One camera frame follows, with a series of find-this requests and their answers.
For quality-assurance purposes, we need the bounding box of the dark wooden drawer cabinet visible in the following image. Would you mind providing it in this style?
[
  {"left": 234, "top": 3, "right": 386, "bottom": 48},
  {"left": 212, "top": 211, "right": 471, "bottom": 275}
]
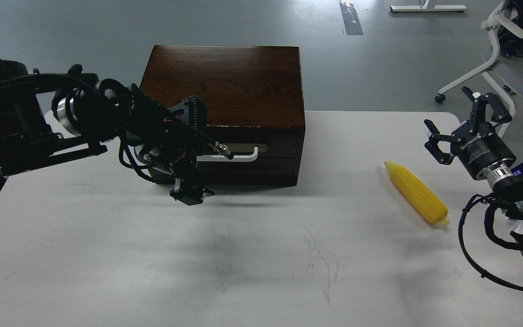
[{"left": 140, "top": 45, "right": 306, "bottom": 187}]

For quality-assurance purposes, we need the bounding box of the white office chair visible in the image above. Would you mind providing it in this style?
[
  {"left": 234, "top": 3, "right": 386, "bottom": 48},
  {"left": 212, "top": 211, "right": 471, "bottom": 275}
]
[{"left": 434, "top": 0, "right": 523, "bottom": 103}]

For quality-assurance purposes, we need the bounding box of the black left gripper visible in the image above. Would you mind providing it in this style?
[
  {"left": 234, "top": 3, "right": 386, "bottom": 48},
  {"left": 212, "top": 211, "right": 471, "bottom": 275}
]
[{"left": 125, "top": 95, "right": 234, "bottom": 206}]

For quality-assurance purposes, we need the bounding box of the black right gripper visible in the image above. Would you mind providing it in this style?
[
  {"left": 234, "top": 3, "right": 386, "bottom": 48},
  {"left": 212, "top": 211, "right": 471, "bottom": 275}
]
[{"left": 424, "top": 86, "right": 516, "bottom": 180}]

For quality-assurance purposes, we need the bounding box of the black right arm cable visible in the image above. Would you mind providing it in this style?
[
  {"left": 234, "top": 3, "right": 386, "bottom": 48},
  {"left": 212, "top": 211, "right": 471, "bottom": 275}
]
[{"left": 458, "top": 193, "right": 523, "bottom": 300}]

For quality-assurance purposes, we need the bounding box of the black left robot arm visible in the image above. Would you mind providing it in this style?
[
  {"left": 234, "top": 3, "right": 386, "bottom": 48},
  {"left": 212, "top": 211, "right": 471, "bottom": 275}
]
[{"left": 0, "top": 59, "right": 234, "bottom": 205}]

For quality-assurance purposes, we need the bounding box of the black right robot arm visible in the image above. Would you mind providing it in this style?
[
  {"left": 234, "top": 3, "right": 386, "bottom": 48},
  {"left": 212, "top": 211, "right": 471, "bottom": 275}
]
[{"left": 424, "top": 86, "right": 523, "bottom": 251}]

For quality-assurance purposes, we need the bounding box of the wooden drawer with white handle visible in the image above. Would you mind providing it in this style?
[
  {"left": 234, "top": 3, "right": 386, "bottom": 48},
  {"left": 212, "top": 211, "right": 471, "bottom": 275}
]
[{"left": 197, "top": 129, "right": 299, "bottom": 163}]

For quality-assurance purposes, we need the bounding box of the white desk base foot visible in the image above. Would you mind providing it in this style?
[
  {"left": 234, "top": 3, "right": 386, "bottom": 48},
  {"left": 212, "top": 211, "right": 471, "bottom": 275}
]
[{"left": 390, "top": 0, "right": 467, "bottom": 13}]

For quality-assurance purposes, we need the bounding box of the yellow corn cob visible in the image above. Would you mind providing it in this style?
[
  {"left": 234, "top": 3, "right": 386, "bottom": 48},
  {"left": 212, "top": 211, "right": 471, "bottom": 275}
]
[{"left": 384, "top": 161, "right": 449, "bottom": 226}]

